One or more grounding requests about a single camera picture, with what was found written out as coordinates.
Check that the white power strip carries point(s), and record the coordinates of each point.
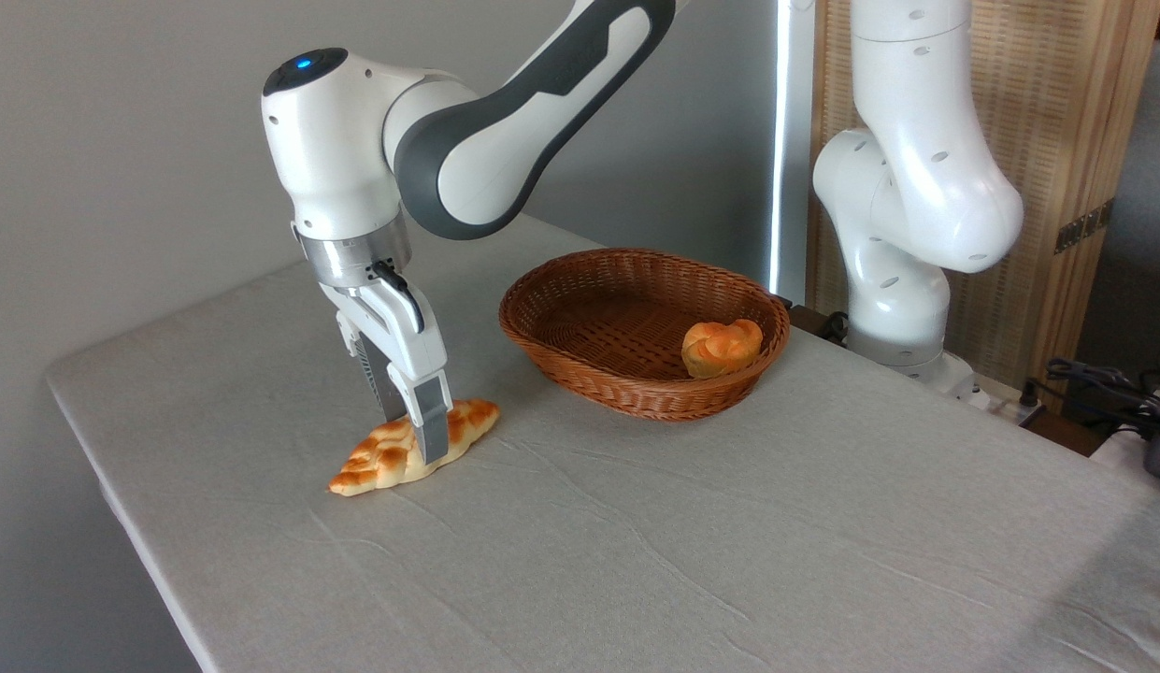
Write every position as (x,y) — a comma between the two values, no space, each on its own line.
(1005,404)

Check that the grey tablecloth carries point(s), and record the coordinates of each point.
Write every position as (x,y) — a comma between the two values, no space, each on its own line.
(542,561)

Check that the dark metal screen hinge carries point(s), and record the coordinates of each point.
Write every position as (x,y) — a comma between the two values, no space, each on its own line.
(1084,226)

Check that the white vertical window frame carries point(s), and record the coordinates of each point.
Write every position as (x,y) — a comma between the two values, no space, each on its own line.
(793,140)

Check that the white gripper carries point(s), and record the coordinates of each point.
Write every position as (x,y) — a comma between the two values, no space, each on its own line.
(407,350)

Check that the small round bread roll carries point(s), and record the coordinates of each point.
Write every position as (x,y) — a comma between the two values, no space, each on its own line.
(722,348)

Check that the long braided bread loaf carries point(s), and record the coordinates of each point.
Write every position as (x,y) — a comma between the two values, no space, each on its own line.
(374,463)

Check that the brown wicker basket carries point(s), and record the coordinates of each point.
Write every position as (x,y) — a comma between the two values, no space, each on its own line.
(626,379)

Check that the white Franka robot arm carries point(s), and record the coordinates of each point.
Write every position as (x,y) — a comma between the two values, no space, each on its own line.
(336,140)

